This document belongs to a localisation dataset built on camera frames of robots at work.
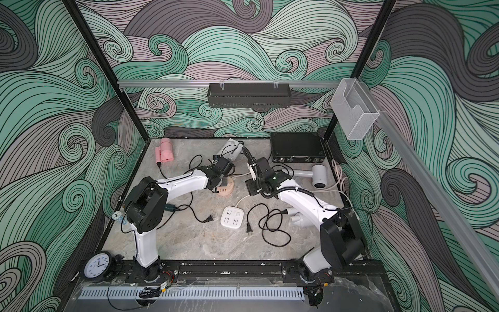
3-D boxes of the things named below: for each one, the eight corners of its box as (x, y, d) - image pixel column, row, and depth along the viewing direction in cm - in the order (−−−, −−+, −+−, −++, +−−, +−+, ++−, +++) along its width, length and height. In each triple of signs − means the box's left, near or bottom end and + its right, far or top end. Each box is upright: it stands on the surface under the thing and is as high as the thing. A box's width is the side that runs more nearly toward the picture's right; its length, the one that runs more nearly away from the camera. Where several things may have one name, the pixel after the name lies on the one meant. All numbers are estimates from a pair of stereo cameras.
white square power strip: (220, 228, 86) (219, 225, 84) (222, 209, 92) (221, 206, 90) (243, 228, 86) (243, 225, 84) (244, 209, 92) (243, 206, 90)
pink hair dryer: (154, 163, 110) (151, 157, 106) (162, 143, 120) (159, 137, 117) (172, 163, 110) (169, 157, 106) (178, 143, 120) (176, 137, 117)
